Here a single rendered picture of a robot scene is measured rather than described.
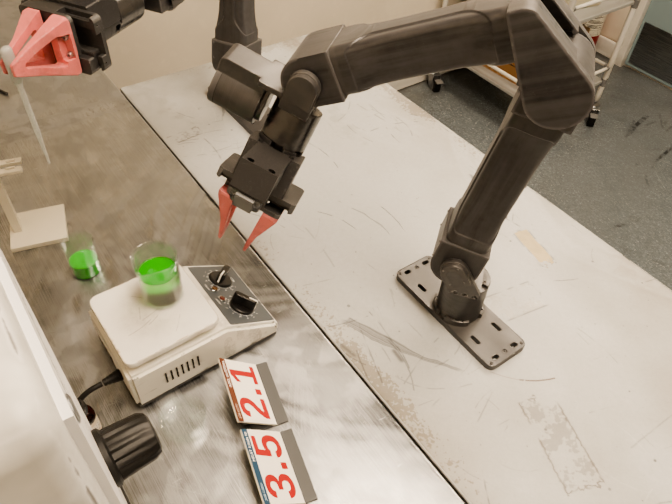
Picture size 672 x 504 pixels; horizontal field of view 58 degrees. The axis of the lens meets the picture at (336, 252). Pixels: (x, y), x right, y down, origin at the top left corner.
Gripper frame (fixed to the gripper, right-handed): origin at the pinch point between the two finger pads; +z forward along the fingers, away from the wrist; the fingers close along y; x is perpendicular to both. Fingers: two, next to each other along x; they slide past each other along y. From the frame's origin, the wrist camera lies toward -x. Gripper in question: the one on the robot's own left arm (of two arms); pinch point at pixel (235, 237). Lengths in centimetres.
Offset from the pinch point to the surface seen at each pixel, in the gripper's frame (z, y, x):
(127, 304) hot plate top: 10.1, -7.3, -9.4
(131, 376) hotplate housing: 13.3, -2.2, -16.5
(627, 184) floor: -11, 120, 186
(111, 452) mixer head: -24, 5, -59
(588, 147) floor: -14, 104, 208
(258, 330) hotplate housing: 7.9, 8.3, -4.7
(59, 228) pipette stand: 18.1, -25.5, 10.1
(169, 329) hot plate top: 8.7, -1.1, -11.8
